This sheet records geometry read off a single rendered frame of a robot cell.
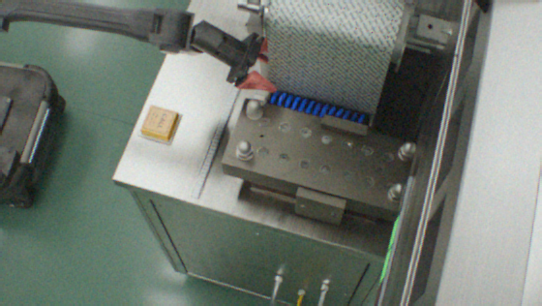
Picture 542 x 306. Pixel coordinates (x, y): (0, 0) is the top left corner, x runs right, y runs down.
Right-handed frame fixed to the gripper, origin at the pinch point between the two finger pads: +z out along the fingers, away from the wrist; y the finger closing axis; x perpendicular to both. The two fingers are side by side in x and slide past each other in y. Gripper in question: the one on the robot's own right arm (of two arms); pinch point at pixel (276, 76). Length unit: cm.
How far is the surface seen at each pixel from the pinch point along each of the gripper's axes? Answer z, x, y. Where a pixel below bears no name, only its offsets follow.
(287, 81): 2.2, 1.3, 0.3
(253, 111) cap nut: -1.3, -2.8, 8.3
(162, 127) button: -12.7, -25.2, 11.3
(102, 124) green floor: -11, -133, -23
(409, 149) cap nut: 26.0, 15.5, 8.3
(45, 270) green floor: -9, -131, 39
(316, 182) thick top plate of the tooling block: 13.9, 3.5, 18.8
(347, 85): 10.4, 11.7, 0.4
